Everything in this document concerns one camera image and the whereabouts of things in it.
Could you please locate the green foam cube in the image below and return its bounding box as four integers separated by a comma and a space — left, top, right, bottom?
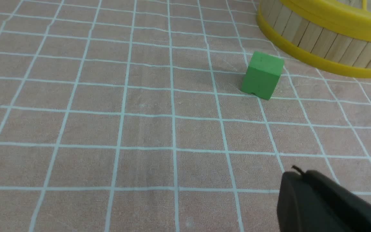
240, 51, 284, 100

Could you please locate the pink checkered tablecloth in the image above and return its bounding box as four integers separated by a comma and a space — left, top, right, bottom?
0, 0, 371, 232

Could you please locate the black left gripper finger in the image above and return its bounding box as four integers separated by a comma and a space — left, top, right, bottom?
277, 165, 371, 232

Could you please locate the yellow bamboo steamer basket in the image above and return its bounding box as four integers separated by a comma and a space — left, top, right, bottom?
257, 0, 371, 78

